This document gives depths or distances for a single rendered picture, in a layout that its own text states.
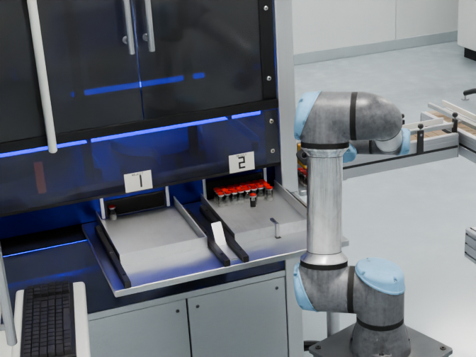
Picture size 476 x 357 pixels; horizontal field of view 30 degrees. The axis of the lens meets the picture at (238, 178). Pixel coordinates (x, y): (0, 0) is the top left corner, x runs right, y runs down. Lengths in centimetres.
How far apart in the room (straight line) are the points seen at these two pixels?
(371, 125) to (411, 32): 641
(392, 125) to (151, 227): 95
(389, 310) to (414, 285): 204
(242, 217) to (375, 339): 76
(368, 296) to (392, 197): 301
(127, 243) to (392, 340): 89
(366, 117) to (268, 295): 116
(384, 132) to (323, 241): 30
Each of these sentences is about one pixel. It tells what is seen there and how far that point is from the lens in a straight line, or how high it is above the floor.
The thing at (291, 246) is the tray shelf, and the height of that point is 88.
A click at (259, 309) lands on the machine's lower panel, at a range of 308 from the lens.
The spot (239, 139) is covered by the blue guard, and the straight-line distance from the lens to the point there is 281.
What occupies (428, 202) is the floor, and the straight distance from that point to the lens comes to 508.
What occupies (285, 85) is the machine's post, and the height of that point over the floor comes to 125.
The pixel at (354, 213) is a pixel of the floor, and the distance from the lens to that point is 492.
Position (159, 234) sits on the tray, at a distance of 271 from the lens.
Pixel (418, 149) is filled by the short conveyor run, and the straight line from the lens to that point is 324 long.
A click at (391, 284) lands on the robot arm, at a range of 213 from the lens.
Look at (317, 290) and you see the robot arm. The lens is 216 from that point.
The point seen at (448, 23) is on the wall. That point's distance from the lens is 865.
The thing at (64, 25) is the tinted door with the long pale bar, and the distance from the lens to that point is 259.
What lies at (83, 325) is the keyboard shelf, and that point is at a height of 80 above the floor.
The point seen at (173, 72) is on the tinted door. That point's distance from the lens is 269.
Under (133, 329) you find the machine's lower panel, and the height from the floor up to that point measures 51.
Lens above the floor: 203
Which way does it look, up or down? 22 degrees down
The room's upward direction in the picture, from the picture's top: 4 degrees counter-clockwise
